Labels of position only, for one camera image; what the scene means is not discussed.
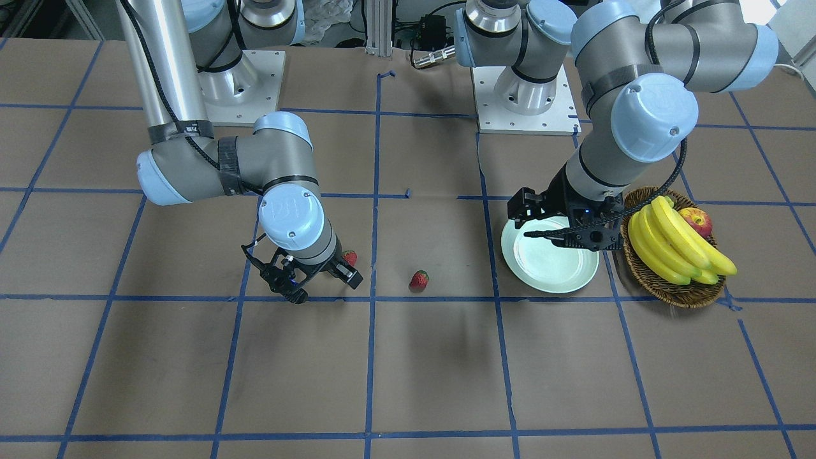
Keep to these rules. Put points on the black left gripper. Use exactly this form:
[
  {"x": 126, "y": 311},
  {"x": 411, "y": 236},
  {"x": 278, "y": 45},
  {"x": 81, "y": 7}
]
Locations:
[{"x": 556, "y": 193}]

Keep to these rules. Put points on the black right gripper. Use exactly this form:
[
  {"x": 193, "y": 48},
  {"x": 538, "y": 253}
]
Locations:
[{"x": 317, "y": 266}]

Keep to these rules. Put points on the red strawberry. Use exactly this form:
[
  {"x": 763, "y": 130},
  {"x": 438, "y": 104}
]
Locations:
[
  {"x": 350, "y": 257},
  {"x": 419, "y": 281}
]

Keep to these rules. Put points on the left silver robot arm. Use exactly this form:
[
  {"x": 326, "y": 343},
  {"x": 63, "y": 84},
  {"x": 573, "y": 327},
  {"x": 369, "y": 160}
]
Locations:
[{"x": 639, "y": 83}]

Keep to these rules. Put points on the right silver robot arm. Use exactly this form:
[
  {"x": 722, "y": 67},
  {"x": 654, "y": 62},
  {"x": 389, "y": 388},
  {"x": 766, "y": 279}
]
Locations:
[{"x": 189, "y": 158}]

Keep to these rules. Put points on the light green plate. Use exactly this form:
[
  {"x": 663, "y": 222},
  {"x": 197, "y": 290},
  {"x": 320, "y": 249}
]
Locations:
[{"x": 542, "y": 265}]

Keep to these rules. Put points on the yellow banana bunch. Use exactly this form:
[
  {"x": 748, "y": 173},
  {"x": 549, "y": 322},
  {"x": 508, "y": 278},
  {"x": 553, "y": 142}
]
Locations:
[{"x": 672, "y": 249}]

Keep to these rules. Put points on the red apple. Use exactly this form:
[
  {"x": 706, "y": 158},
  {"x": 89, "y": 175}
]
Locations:
[{"x": 698, "y": 220}]

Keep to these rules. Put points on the brown wicker basket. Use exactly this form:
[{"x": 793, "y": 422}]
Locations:
[{"x": 693, "y": 295}]

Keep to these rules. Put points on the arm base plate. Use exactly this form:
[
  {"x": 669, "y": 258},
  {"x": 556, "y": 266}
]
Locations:
[
  {"x": 238, "y": 96},
  {"x": 507, "y": 104}
]

